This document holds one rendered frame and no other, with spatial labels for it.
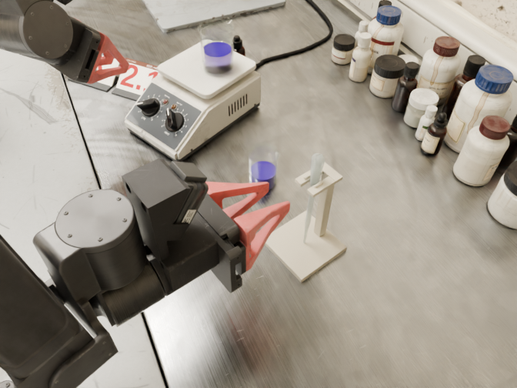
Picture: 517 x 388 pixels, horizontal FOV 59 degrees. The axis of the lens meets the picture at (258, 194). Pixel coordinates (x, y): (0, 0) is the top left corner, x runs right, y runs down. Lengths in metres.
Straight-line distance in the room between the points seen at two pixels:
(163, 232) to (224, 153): 0.38
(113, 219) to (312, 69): 0.64
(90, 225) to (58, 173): 0.41
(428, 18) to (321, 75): 0.21
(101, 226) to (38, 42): 0.24
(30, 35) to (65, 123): 0.35
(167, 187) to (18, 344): 0.15
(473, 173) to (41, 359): 0.60
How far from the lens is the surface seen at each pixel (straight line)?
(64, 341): 0.38
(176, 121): 0.72
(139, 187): 0.37
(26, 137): 0.86
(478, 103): 0.75
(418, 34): 0.98
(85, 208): 0.37
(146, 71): 0.88
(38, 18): 0.54
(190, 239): 0.41
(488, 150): 0.71
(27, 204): 0.74
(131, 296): 0.41
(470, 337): 0.61
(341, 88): 0.88
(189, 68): 0.77
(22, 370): 0.38
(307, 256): 0.60
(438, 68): 0.84
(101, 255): 0.35
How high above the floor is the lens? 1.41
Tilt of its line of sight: 48 degrees down
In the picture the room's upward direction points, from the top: straight up
